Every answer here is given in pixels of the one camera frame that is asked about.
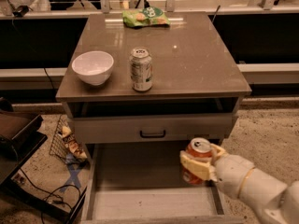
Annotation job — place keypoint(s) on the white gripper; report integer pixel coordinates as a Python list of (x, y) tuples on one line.
[(232, 174)]

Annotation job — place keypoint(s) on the orange-red coke can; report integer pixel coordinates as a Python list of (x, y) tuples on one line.
[(199, 149)]

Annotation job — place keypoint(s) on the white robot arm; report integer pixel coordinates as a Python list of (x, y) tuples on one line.
[(271, 200)]

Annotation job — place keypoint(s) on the open middle drawer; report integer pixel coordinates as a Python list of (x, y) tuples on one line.
[(141, 183)]

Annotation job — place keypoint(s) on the grey drawer cabinet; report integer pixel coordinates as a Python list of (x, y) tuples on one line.
[(193, 72)]

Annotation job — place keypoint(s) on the white green soda can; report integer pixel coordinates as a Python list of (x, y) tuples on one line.
[(141, 69)]

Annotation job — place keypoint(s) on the snack bag in basket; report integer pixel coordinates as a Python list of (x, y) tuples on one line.
[(72, 145)]

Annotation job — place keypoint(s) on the white bowl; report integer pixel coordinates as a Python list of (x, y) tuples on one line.
[(93, 67)]

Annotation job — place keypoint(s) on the green chip bag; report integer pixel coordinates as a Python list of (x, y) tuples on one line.
[(150, 16)]

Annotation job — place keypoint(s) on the top drawer with black handle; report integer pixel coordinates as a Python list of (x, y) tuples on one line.
[(152, 128)]

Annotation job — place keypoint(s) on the wire mesh basket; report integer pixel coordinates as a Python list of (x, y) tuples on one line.
[(57, 147)]

